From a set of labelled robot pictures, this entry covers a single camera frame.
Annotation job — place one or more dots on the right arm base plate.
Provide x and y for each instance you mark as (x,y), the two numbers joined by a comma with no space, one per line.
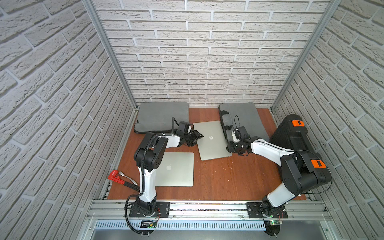
(264,210)

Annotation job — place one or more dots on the green circuit board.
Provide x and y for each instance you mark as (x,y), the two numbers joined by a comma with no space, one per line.
(276,222)
(148,224)

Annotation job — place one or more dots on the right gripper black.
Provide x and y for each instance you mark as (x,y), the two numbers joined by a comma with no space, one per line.
(230,147)

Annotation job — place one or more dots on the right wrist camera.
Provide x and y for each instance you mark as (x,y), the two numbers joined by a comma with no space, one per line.
(240,134)

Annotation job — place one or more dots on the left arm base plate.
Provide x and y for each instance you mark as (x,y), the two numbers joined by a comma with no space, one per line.
(149,210)

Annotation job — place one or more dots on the aluminium front rail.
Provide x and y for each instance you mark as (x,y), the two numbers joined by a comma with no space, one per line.
(215,211)

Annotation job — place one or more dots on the right green circuit board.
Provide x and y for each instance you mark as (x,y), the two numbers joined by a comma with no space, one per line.
(276,222)

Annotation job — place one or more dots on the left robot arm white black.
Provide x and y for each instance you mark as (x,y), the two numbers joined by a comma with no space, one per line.
(149,156)

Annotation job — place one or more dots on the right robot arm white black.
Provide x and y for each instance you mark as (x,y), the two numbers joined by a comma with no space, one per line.
(280,195)

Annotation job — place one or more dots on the silver laptop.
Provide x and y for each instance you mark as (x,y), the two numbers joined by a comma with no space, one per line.
(175,170)
(213,145)

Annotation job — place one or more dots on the black tool case orange latches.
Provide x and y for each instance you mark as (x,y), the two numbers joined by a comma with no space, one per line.
(292,135)

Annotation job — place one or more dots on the red handled pliers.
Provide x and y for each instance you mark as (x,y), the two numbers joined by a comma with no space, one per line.
(120,178)

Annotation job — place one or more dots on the left green circuit board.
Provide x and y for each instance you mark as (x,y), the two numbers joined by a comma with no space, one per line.
(148,224)

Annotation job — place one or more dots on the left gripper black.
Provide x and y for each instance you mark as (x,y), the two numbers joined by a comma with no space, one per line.
(192,137)

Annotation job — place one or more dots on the grey laptop bag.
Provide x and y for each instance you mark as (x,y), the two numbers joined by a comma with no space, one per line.
(156,117)
(242,115)

